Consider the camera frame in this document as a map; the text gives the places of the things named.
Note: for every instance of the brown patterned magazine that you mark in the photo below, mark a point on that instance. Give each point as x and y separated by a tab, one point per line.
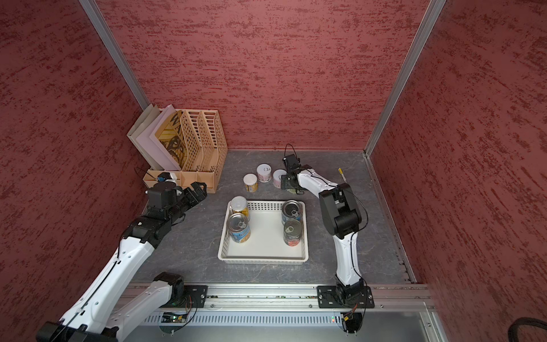
170	135

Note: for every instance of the dark red labelled can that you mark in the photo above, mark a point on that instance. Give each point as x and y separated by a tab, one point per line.
292	232

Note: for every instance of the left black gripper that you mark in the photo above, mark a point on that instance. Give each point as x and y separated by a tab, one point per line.
201	194

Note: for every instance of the white perforated plastic basket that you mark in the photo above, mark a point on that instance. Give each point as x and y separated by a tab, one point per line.
265	244

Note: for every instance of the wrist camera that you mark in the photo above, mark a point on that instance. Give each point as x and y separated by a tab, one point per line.
163	195
291	163

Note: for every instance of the yellow labelled tall can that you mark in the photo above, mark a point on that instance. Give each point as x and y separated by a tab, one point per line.
239	205

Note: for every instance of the small pink can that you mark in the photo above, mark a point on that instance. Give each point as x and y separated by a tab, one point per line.
264	173
277	177

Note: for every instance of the beige plastic file organizer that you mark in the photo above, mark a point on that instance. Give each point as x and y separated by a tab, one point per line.
206	151

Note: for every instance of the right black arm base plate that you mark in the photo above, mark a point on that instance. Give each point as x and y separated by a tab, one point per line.
345	297

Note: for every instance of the small yellow can white lid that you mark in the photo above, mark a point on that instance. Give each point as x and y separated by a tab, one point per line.
250	182

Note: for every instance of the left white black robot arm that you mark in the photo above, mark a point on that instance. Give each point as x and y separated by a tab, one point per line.
94	317

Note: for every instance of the aluminium front rail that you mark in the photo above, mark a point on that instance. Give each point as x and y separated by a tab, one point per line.
241	297

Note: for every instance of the yellow white marker pen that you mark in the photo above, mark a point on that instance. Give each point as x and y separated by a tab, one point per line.
343	175

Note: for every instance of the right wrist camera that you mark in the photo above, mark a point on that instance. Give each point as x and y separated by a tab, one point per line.
291	163

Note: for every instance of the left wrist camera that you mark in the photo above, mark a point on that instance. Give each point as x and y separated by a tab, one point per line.
163	195

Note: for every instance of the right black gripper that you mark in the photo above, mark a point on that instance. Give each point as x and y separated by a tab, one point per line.
286	182

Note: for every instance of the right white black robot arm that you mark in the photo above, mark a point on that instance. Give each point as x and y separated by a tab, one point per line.
341	218

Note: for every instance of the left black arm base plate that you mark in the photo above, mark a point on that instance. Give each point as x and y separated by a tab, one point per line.
192	296

